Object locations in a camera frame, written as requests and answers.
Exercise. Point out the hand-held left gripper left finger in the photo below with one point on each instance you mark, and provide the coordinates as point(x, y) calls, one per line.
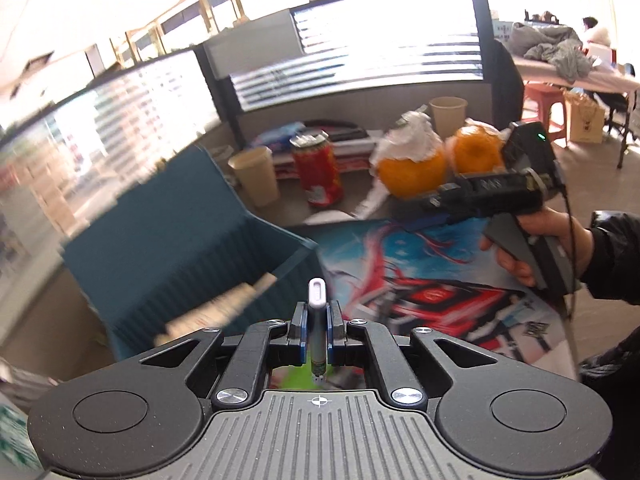
point(299, 335)

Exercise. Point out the grey stick with white cap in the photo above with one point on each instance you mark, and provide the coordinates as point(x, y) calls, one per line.
point(318, 320)

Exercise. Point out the orange with white tissue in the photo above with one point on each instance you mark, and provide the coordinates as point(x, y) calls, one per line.
point(412, 170)

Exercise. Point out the pile of grey clothes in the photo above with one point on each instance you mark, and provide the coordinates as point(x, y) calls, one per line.
point(555, 50)

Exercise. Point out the bare orange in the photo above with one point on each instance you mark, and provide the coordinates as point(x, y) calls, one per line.
point(477, 152)

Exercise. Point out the red drink can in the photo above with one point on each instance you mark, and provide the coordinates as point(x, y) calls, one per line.
point(317, 170)

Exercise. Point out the person's black jacket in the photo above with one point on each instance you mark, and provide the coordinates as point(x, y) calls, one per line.
point(615, 365)

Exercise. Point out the stack of books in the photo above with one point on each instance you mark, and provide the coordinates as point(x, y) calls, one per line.
point(345, 140)

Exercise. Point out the beige paper cup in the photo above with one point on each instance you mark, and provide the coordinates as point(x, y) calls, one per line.
point(255, 180)
point(449, 117)

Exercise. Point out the beige printed tube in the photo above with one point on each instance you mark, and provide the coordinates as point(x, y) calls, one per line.
point(220, 305)

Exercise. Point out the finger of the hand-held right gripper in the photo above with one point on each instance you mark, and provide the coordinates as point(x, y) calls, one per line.
point(442, 199)

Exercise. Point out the red plastic stool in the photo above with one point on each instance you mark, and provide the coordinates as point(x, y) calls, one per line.
point(545, 105)

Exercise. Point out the person's right hand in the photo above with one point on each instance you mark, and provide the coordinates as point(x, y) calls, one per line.
point(555, 225)

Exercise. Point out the table with pink cloth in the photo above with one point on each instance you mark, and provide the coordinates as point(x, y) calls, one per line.
point(610, 82)

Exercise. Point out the beige paper bag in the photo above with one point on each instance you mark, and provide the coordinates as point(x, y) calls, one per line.
point(586, 117)

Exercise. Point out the blue ribbed organizer box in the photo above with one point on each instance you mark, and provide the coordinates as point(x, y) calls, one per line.
point(165, 240)

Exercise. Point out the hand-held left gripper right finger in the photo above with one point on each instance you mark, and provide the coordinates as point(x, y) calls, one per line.
point(335, 335)

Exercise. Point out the printed blue red desk mat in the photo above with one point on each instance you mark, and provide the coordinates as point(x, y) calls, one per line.
point(425, 300)

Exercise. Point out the person's right forearm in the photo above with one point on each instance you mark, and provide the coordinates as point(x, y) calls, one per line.
point(615, 260)

